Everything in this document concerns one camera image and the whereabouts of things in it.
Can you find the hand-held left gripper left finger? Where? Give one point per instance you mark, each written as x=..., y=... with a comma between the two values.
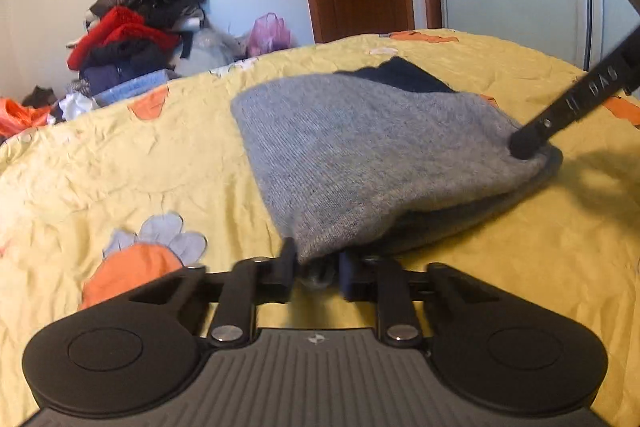
x=287, y=269

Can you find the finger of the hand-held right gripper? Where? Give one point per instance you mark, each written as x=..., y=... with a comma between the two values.
x=575, y=104

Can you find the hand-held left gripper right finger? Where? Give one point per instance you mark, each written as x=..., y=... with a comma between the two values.
x=347, y=279

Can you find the grey and navy knit sweater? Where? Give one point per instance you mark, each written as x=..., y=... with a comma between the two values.
x=360, y=157

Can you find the yellow printed bed sheet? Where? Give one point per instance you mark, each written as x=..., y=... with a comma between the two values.
x=125, y=167

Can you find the clear plastic bag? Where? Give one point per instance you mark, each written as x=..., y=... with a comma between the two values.
x=210, y=52

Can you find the pink plastic bag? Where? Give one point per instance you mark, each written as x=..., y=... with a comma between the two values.
x=270, y=34

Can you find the light blue knit blanket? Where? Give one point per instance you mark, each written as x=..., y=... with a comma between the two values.
x=135, y=88

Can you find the navy garment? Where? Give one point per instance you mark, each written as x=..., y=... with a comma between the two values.
x=105, y=77

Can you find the white printed cloth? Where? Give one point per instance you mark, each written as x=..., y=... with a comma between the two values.
x=77, y=107

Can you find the black jacket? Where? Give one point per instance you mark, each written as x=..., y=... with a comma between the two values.
x=125, y=52

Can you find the red garment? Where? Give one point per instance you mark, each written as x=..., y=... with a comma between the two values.
x=120, y=29

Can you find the dark cloth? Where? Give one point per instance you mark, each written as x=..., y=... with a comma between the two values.
x=40, y=97

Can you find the orange plastic bag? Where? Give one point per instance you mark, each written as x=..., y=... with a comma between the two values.
x=22, y=117

